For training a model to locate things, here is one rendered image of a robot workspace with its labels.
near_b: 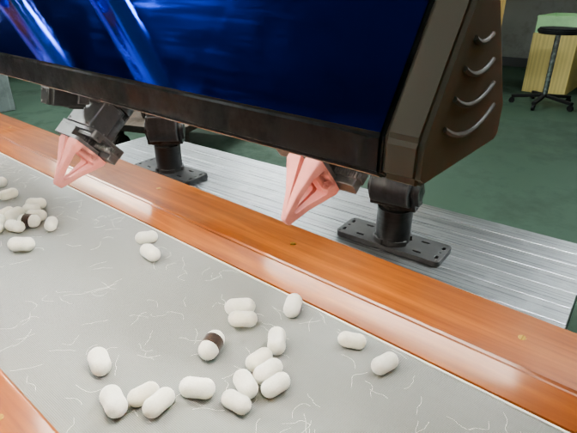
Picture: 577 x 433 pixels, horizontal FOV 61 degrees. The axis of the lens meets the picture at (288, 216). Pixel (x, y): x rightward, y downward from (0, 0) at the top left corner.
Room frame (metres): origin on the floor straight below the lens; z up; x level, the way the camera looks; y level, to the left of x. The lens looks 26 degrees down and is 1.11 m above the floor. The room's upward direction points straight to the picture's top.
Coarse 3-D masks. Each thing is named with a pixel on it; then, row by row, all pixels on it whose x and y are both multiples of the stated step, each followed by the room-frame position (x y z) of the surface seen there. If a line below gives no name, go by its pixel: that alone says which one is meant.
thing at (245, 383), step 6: (240, 372) 0.36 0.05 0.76; (246, 372) 0.36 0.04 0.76; (234, 378) 0.36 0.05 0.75; (240, 378) 0.35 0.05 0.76; (246, 378) 0.35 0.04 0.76; (252, 378) 0.35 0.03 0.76; (234, 384) 0.35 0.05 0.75; (240, 384) 0.35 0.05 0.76; (246, 384) 0.35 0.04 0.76; (252, 384) 0.35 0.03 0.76; (240, 390) 0.34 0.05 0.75; (246, 390) 0.34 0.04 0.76; (252, 390) 0.34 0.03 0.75; (252, 396) 0.34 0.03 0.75
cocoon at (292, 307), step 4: (288, 296) 0.49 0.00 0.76; (292, 296) 0.48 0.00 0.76; (296, 296) 0.48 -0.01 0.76; (300, 296) 0.49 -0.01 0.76; (288, 300) 0.48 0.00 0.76; (292, 300) 0.48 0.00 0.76; (296, 300) 0.48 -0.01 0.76; (300, 300) 0.48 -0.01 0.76; (284, 304) 0.48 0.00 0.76; (288, 304) 0.47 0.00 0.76; (292, 304) 0.47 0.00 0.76; (296, 304) 0.47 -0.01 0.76; (300, 304) 0.48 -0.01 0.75; (284, 308) 0.47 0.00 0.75; (288, 308) 0.47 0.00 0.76; (292, 308) 0.47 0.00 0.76; (296, 308) 0.47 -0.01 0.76; (300, 308) 0.47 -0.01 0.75; (284, 312) 0.47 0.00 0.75; (288, 312) 0.46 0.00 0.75; (292, 312) 0.46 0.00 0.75; (296, 312) 0.46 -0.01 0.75; (288, 316) 0.46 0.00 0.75; (292, 316) 0.46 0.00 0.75
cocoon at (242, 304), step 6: (228, 300) 0.48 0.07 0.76; (234, 300) 0.48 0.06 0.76; (240, 300) 0.48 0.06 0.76; (246, 300) 0.48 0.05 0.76; (252, 300) 0.48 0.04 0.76; (228, 306) 0.47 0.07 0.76; (234, 306) 0.47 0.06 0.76; (240, 306) 0.47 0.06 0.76; (246, 306) 0.47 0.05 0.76; (252, 306) 0.47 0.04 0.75; (228, 312) 0.47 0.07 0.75
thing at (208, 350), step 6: (216, 330) 0.42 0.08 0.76; (222, 336) 0.42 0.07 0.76; (204, 342) 0.40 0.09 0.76; (210, 342) 0.40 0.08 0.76; (198, 348) 0.40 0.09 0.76; (204, 348) 0.40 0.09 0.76; (210, 348) 0.40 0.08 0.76; (216, 348) 0.40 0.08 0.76; (204, 354) 0.39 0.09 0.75; (210, 354) 0.39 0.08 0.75; (216, 354) 0.40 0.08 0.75
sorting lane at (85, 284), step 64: (64, 192) 0.85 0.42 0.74; (0, 256) 0.61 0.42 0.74; (64, 256) 0.61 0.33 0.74; (128, 256) 0.61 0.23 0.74; (192, 256) 0.61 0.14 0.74; (0, 320) 0.46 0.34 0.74; (64, 320) 0.46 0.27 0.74; (128, 320) 0.46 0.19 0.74; (192, 320) 0.46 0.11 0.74; (320, 320) 0.46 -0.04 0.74; (64, 384) 0.36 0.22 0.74; (128, 384) 0.36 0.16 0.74; (320, 384) 0.36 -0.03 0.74; (384, 384) 0.36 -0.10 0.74; (448, 384) 0.36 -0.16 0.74
